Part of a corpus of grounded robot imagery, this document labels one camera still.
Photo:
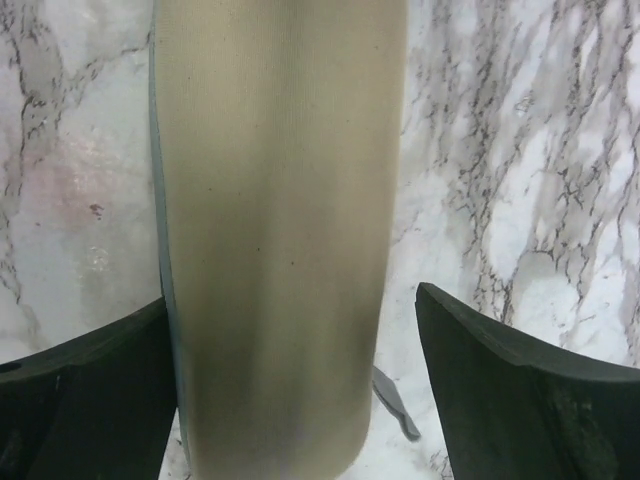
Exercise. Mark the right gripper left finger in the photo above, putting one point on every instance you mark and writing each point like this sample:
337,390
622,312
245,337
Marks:
97,407

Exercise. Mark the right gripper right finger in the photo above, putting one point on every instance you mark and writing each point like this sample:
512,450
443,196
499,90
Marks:
514,407

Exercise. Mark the beige umbrella case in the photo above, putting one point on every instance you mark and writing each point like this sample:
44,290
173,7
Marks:
276,142

